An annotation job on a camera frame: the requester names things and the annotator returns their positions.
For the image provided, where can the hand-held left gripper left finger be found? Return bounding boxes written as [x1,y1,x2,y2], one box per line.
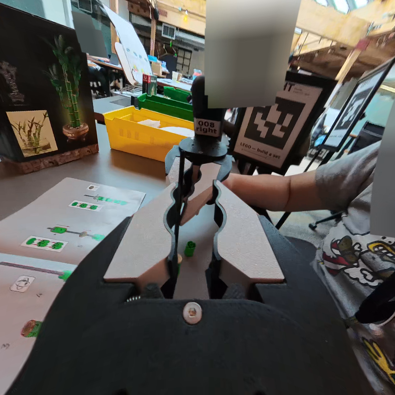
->
[103,182,186,298]

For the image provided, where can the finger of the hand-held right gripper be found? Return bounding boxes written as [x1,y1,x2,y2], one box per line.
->
[166,155,193,186]
[180,163,221,226]

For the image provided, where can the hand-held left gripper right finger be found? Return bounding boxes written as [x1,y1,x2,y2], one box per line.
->
[205,180,285,299]

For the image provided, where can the thin black rod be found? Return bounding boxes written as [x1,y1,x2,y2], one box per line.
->
[171,151,186,298]

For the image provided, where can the grey desk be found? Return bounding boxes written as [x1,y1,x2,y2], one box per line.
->
[0,96,238,301]

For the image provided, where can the white plastic bag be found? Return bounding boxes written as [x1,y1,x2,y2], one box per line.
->
[137,119,194,137]

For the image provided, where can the yellow plastic bin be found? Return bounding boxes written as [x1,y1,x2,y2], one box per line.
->
[103,106,195,163]

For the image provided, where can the green plastic bin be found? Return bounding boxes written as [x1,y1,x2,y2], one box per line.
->
[136,93,195,121]
[163,86,193,104]

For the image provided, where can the black white tag sign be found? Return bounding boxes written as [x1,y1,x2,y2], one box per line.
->
[321,59,395,150]
[233,72,324,177]

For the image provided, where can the small red green box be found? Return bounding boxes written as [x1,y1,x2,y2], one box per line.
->
[142,73,158,96]

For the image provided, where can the instruction booklet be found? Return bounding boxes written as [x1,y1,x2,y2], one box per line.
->
[0,177,146,395]

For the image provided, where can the person in grey shirt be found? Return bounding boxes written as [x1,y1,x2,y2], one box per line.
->
[312,140,395,395]

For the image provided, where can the white poster board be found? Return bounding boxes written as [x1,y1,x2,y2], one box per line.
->
[104,6,154,86]

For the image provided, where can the black bamboo plant set box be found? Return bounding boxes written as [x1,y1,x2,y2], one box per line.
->
[0,5,100,174]

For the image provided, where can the black strap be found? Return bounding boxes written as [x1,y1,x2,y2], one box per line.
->
[354,275,395,324]

